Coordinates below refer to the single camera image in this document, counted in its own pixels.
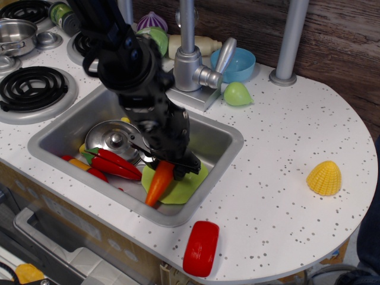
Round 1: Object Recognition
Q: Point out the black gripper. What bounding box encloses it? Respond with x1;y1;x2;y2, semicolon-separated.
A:
116;80;201;181

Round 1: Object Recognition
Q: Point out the orange toy carrot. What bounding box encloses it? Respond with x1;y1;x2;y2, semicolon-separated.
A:
145;161;175;207

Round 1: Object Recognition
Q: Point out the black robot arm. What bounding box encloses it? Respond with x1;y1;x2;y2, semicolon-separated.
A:
69;1;201;180

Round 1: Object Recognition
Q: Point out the green plastic plate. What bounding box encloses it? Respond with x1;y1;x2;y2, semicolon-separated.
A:
141;163;208;205

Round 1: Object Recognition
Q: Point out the steel pot lid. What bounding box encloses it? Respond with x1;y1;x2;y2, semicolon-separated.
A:
85;120;141;165

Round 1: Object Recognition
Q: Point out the red toy chili pepper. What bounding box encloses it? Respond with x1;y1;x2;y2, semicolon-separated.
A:
82;147;142;181

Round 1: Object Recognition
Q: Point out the metal sink basin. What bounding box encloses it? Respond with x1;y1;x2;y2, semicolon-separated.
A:
28;86;243;227

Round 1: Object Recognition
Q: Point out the red yellow toy sausage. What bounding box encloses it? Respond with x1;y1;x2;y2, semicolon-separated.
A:
61;155;108;182

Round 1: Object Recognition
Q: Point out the silver toy faucet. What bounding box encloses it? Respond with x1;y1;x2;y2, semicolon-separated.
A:
166;1;237;112

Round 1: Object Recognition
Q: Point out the green toy pear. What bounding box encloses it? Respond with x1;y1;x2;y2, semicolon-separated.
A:
223;82;254;106

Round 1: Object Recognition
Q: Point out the red toy cheese block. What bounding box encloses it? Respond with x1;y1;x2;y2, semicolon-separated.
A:
182;221;220;277

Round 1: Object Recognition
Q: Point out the green toy cabbage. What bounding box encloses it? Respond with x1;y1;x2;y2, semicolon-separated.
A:
137;27;169;57

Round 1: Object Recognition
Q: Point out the cream toy bottle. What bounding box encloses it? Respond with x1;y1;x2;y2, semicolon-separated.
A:
168;34;223;59

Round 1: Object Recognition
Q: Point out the blue plastic bowl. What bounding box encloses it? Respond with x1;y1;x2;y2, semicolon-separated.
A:
223;47;256;83

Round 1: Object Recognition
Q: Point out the purple toy onion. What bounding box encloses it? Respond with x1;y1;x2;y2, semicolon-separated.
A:
137;11;168;32

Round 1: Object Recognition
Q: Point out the black front stove burner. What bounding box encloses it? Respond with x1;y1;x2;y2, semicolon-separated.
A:
1;66;69;112

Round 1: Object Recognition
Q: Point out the black stove burner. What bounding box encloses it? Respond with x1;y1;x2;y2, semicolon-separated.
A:
1;66;69;112
1;0;52;24

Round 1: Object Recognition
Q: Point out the grey support pole right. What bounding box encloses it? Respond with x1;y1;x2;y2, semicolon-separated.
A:
269;0;309;87

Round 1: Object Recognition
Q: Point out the grey support pole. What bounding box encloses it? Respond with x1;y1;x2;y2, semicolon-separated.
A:
269;0;309;87
117;0;134;26

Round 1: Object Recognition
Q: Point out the grey support pole left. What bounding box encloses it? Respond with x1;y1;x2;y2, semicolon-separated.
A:
117;0;134;26

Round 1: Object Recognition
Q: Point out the silver stove knob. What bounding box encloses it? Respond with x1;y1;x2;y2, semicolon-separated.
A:
36;31;63;50
0;55;22;76

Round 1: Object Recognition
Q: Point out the yellow toy corn piece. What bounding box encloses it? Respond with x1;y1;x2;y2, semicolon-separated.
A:
306;160;342;196

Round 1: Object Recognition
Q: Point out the green labelled can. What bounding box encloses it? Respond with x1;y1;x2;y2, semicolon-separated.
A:
48;2;80;37

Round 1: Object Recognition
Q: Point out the silver stove knob left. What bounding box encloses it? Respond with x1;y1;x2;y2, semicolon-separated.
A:
0;55;22;76

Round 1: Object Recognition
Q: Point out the yellow toy on floor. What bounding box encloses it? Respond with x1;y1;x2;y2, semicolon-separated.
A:
15;264;45;284

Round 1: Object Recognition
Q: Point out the small steel pot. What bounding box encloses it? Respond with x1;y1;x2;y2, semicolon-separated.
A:
1;18;37;57

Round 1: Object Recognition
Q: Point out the black rear stove burner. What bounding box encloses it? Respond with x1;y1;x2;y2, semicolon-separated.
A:
1;0;52;24

